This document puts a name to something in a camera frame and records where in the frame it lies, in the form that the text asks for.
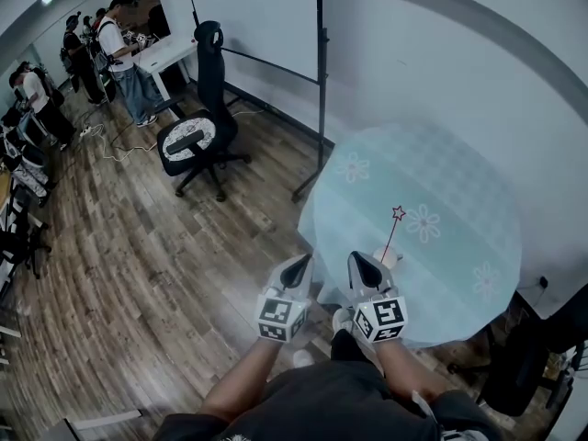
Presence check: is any person's left forearm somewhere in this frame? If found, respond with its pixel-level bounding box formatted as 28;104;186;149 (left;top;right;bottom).
199;337;282;424

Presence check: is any whiteboard on black stand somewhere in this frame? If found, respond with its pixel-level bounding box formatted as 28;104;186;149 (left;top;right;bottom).
182;0;336;204

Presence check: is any light blue floral tablecloth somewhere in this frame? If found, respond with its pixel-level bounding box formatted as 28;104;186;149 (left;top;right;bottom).
297;122;524;351

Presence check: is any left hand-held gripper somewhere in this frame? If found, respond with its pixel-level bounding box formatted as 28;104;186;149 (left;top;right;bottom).
254;253;315;345

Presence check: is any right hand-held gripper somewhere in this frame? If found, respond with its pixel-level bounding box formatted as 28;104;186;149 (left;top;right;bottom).
346;251;410;345

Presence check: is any white desk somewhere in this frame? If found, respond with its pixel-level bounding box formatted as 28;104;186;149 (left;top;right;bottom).
130;34;201;104

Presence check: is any white floor cable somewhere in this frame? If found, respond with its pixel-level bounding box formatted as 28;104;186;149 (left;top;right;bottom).
77;124;160;163

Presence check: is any person's right forearm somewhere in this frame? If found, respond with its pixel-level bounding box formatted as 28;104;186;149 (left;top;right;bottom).
374;340;450;406

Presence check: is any black mesh office chair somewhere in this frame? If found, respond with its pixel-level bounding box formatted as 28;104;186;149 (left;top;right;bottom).
0;216;52;280

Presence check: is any person's right white shoe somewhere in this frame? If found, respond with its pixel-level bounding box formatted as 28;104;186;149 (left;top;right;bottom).
331;308;356;335

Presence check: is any black chair with armrests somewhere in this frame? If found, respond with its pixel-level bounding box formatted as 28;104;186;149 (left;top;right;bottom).
447;282;588;418

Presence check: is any black high-back chair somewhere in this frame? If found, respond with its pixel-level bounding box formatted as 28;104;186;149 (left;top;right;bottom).
147;5;172;39

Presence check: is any person's black clothing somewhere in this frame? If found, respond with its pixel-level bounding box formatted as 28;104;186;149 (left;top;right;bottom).
151;328;506;441

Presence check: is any black office chair patterned seat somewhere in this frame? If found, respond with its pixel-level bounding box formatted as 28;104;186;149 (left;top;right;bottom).
155;19;253;202

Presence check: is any red star wand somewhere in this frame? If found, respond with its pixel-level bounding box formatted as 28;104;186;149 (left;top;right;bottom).
379;205;408;264

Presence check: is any white cup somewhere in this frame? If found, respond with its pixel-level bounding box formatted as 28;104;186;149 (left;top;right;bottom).
371;244;404;271

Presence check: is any black table with white frame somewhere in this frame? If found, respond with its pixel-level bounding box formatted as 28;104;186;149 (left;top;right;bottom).
50;409;143;441

